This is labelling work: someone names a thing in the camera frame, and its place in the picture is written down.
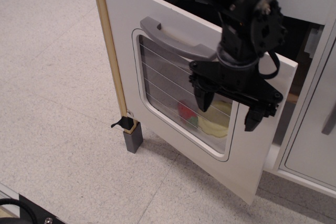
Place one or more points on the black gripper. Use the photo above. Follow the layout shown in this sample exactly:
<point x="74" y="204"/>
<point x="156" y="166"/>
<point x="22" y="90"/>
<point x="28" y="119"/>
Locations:
<point x="244" y="86"/>

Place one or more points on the white oven door with window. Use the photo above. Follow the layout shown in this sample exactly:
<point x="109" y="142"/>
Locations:
<point x="154" y="80"/>

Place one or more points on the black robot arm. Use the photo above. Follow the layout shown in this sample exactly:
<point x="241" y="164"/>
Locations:
<point x="250" y="29"/>

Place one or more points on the yellow toy flat food piece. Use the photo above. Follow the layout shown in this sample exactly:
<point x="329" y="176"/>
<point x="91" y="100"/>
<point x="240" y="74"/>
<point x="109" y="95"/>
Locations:
<point x="215" y="121"/>

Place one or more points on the red toy chili pepper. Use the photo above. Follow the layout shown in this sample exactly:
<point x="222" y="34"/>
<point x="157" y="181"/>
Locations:
<point x="187" y="115"/>

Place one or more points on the white right cabinet door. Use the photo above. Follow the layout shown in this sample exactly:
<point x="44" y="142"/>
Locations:
<point x="309" y="153"/>

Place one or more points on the grey cabinet leg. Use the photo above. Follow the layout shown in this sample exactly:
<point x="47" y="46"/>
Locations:
<point x="134" y="140"/>

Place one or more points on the white toy kitchen cabinet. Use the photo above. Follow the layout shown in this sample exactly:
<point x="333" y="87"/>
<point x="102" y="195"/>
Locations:
<point x="297" y="15"/>

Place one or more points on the grey right door handle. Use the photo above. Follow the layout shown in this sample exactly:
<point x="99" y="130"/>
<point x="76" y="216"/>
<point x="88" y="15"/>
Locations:
<point x="329" y="123"/>

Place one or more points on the grey oven door handle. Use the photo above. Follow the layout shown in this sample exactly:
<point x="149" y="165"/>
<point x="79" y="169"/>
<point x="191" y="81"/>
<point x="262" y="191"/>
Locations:
<point x="200" y="52"/>

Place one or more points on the right wooden shelf rail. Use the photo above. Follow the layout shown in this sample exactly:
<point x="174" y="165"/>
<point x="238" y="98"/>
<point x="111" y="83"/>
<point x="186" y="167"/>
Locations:
<point x="304" y="58"/>

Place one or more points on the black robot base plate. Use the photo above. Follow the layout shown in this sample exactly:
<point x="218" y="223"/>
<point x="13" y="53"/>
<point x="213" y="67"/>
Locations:
<point x="28" y="211"/>

